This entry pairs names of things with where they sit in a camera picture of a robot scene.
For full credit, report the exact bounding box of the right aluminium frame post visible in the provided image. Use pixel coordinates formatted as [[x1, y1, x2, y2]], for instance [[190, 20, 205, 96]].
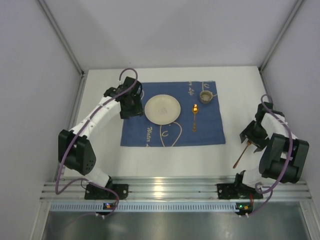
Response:
[[258, 0, 306, 74]]

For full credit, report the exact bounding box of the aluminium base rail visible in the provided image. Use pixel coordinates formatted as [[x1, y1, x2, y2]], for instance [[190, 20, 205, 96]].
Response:
[[40, 176, 312, 202]]

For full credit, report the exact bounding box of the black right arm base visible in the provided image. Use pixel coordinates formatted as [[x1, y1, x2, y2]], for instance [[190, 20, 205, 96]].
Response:
[[217, 183, 256, 200]]

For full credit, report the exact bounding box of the grey slotted cable duct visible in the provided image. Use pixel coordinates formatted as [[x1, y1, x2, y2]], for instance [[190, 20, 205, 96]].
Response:
[[50, 201, 253, 213]]

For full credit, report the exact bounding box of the copper fork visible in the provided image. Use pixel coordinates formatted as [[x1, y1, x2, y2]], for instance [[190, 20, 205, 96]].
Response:
[[233, 141, 252, 169]]

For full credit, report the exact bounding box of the gold spoon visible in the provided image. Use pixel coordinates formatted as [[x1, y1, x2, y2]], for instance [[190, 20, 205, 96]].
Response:
[[192, 104, 199, 133]]

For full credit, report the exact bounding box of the left aluminium frame post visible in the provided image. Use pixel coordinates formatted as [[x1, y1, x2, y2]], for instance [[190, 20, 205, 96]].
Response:
[[36, 0, 85, 77]]

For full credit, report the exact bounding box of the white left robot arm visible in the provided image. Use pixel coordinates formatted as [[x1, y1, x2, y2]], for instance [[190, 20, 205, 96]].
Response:
[[58, 76, 144, 188]]

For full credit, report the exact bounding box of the blue fish-print placemat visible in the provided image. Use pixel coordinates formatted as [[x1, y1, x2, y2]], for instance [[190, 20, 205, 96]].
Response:
[[120, 81, 226, 147]]

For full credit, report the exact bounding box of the small speckled ceramic cup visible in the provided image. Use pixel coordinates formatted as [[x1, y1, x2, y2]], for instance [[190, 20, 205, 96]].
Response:
[[199, 90, 214, 104]]

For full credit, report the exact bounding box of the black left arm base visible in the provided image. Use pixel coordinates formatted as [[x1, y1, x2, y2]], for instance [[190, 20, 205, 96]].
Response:
[[84, 183, 129, 200]]

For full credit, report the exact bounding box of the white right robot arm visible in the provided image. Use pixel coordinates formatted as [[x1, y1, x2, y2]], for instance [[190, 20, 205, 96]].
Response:
[[234, 102, 310, 191]]

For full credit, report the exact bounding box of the aluminium frame post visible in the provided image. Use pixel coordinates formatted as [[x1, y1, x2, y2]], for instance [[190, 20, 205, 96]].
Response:
[[36, 0, 85, 77], [258, 0, 306, 74]]

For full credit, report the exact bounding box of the cream ceramic plate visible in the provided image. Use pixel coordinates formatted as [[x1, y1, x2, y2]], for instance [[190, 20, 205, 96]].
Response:
[[144, 94, 181, 125]]

